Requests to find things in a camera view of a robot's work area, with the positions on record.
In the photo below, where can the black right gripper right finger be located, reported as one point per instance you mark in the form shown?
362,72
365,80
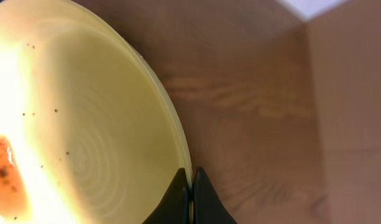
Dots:
207,207

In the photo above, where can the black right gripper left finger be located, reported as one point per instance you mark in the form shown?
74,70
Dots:
174,205

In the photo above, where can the yellow plate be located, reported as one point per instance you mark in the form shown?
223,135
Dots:
94,133

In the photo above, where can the green yellow sponge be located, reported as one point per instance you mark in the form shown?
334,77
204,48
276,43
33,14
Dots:
14,202

